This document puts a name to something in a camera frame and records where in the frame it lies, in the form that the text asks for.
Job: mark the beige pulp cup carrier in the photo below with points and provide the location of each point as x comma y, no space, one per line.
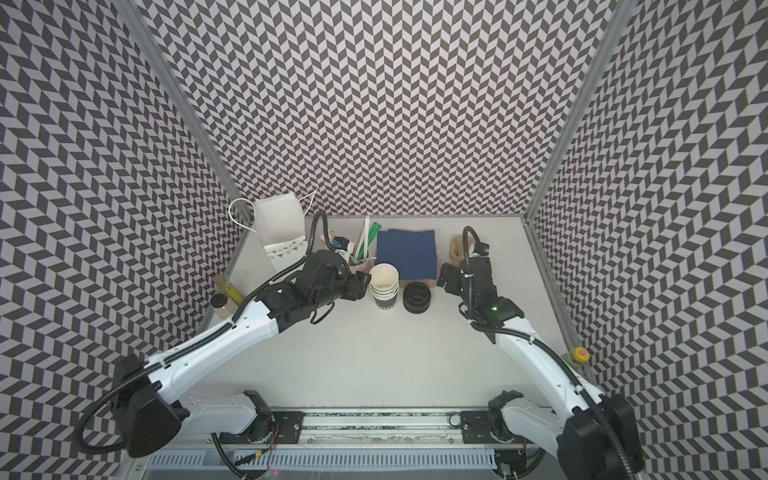
456,249

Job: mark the green straws bundle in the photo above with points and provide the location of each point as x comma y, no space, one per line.
368,235

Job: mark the aluminium corner post right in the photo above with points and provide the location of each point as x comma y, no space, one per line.
618,22

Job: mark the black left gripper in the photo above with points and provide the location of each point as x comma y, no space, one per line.
357,285

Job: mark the aluminium corner post left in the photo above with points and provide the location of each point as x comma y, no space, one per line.
141,34

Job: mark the green yellow bottle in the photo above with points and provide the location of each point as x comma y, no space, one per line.
224,286

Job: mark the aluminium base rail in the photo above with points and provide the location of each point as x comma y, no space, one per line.
337,441

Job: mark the yellow capped bottle right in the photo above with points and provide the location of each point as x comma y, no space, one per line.
577,359

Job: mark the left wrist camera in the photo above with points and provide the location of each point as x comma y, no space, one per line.
340,243

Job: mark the stack of paper cups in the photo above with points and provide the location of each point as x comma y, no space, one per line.
384,285

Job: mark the white paper takeout bag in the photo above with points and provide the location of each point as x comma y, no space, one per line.
279,224

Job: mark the black cup lid stack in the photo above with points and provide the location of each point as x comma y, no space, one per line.
416,298

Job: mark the aluminium corner post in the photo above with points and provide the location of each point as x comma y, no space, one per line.
618,22
141,34

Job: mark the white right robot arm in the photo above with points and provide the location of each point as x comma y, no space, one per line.
591,434

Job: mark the pink utensil holder cup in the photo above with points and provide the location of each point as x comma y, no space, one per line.
364,265

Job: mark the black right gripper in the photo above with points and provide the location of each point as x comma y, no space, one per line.
455,277

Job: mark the blue napkin stack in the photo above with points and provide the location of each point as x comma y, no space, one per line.
412,253

